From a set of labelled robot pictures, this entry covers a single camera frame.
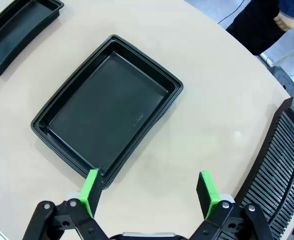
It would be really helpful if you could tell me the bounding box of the person's left forearm navy sleeve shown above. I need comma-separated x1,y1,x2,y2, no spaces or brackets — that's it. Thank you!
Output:
278,0,294,20

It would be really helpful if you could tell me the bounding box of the dark grey plastic stool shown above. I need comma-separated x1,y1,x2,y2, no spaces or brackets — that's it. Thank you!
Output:
271,65,294,98

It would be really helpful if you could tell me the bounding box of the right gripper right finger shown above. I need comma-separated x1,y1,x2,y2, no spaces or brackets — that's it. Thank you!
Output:
189,171,274,240

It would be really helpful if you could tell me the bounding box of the person's left hand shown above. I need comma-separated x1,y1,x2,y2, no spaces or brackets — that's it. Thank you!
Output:
273,11,294,32

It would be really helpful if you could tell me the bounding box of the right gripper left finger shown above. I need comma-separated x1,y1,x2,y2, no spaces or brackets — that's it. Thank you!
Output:
21,169,113,240

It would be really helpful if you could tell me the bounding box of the person in navy jacket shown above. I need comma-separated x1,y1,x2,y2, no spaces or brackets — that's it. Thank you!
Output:
225,0,294,56

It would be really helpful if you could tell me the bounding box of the black plastic ESD tray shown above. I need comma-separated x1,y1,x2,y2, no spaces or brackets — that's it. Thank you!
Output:
0,0,65,80
30,34,185,190

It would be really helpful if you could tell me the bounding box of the black slotted PCB rack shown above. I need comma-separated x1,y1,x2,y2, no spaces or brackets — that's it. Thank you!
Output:
234,96,294,240

